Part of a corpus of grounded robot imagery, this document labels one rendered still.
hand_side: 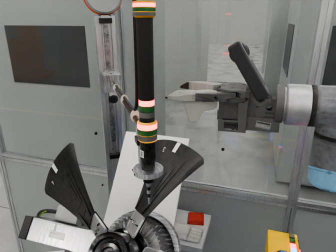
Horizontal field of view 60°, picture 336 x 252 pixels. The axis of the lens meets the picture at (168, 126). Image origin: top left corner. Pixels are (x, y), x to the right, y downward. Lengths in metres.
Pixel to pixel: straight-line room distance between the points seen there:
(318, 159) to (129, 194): 0.71
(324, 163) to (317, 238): 1.06
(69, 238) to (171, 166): 0.43
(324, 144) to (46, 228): 0.88
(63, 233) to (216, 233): 0.86
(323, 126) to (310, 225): 1.05
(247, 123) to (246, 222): 1.05
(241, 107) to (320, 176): 0.19
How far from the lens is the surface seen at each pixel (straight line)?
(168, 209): 1.06
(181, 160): 0.82
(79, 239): 1.05
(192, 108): 0.55
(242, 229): 1.61
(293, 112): 0.55
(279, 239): 1.15
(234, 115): 0.56
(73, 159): 0.92
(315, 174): 0.61
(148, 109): 0.61
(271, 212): 1.54
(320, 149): 0.59
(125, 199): 1.12
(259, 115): 0.57
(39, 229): 1.13
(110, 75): 1.18
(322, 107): 0.55
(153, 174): 0.65
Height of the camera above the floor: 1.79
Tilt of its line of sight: 20 degrees down
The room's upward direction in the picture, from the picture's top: straight up
